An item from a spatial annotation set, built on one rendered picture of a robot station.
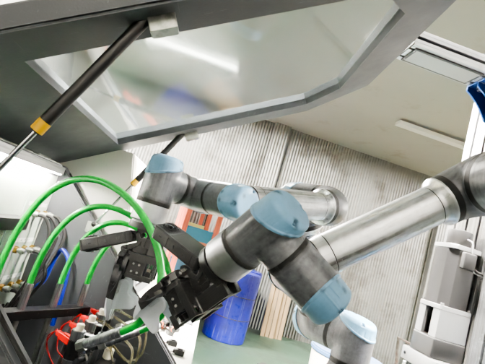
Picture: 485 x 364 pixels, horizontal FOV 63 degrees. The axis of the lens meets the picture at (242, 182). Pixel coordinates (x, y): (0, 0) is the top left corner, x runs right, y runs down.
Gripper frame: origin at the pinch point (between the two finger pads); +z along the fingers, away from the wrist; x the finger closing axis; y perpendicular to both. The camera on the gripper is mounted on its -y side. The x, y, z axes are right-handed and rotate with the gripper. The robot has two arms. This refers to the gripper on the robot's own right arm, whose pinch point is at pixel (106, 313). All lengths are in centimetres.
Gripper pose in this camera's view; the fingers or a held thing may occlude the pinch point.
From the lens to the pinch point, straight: 91.1
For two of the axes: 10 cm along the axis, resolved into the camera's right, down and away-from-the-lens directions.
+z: -2.9, 9.5, -1.4
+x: -0.7, 1.3, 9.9
